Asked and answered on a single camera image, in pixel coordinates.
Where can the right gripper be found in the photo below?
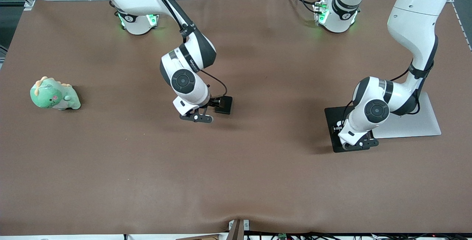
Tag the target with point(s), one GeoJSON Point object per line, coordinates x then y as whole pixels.
{"type": "Point", "coordinates": [215, 103]}

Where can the silver laptop with apple logo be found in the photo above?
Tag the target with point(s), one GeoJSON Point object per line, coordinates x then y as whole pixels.
{"type": "Point", "coordinates": [424, 122]}

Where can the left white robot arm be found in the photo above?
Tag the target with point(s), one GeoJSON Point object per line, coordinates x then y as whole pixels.
{"type": "Point", "coordinates": [420, 7]}

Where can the black rectangular mouse pad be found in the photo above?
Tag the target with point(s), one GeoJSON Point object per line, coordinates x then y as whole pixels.
{"type": "Point", "coordinates": [330, 120]}

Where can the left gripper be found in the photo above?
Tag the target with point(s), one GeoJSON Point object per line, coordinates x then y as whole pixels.
{"type": "Point", "coordinates": [338, 126]}

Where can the brown table cover cloth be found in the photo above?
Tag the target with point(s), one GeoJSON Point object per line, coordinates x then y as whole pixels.
{"type": "Point", "coordinates": [236, 181]}

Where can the green dinosaur plush toy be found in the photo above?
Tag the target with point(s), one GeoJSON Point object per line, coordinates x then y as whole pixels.
{"type": "Point", "coordinates": [51, 94]}

